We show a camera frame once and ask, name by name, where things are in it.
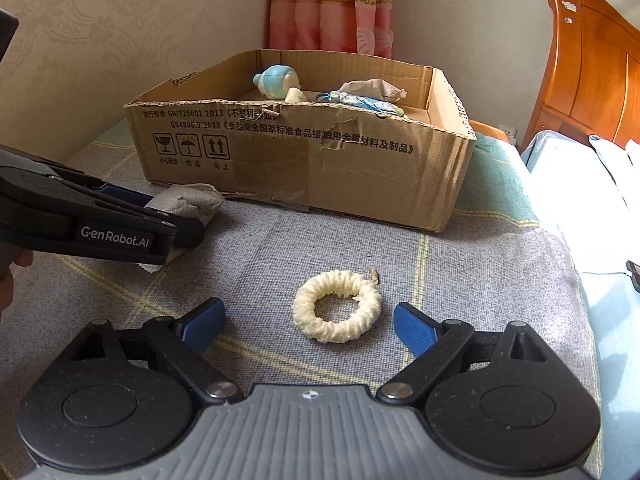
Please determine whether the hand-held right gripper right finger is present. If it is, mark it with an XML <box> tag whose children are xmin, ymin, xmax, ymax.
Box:
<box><xmin>376</xmin><ymin>302</ymin><xmax>556</xmax><ymax>406</ymax></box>

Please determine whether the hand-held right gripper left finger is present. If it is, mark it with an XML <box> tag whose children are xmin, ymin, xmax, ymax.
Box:
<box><xmin>50</xmin><ymin>297</ymin><xmax>246</xmax><ymax>406</ymax></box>

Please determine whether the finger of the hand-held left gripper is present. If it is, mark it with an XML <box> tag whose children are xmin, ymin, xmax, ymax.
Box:
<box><xmin>47</xmin><ymin>162</ymin><xmax>170</xmax><ymax>218</ymax></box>
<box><xmin>160</xmin><ymin>214</ymin><xmax>207</xmax><ymax>250</ymax></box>

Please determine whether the grey fabric pouch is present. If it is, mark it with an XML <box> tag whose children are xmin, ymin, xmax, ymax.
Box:
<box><xmin>342</xmin><ymin>79</ymin><xmax>408</xmax><ymax>102</ymax></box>
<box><xmin>139</xmin><ymin>182</ymin><xmax>227</xmax><ymax>274</ymax></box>

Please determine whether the cream fabric scrunchie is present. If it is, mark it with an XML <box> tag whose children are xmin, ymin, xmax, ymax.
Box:
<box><xmin>292</xmin><ymin>270</ymin><xmax>383</xmax><ymax>345</ymax></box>

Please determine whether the brown cardboard box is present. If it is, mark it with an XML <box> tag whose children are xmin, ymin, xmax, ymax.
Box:
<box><xmin>124</xmin><ymin>49</ymin><xmax>478</xmax><ymax>233</ymax></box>

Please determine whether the blue round plush toy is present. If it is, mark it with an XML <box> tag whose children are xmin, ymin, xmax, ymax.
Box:
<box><xmin>252</xmin><ymin>65</ymin><xmax>302</xmax><ymax>101</ymax></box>

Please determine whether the blue embroidered sachet with tassel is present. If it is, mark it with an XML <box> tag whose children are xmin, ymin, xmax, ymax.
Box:
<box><xmin>316</xmin><ymin>89</ymin><xmax>406</xmax><ymax>117</ymax></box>

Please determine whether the person's left hand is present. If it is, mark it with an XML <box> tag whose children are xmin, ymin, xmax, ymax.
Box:
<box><xmin>0</xmin><ymin>249</ymin><xmax>35</xmax><ymax>323</ymax></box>

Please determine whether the plaid grey green blanket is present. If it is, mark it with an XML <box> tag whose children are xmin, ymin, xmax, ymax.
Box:
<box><xmin>0</xmin><ymin>120</ymin><xmax>603</xmax><ymax>480</ymax></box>

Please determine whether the light blue bed sheet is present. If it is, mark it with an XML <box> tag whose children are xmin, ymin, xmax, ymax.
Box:
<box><xmin>520</xmin><ymin>130</ymin><xmax>640</xmax><ymax>480</ymax></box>

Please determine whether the light blue pillow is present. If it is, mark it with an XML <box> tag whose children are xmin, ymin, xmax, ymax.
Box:
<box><xmin>590</xmin><ymin>134</ymin><xmax>640</xmax><ymax>211</ymax></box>

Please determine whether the pink patterned curtain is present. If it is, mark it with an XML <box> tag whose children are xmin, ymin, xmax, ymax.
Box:
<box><xmin>267</xmin><ymin>0</ymin><xmax>396</xmax><ymax>61</ymax></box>

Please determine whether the orange wooden headboard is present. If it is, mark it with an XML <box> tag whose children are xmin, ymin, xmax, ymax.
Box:
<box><xmin>530</xmin><ymin>0</ymin><xmax>640</xmax><ymax>150</ymax></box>

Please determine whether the wooden bed frame edge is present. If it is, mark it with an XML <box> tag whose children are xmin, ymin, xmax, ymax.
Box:
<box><xmin>469</xmin><ymin>120</ymin><xmax>512</xmax><ymax>145</ymax></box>

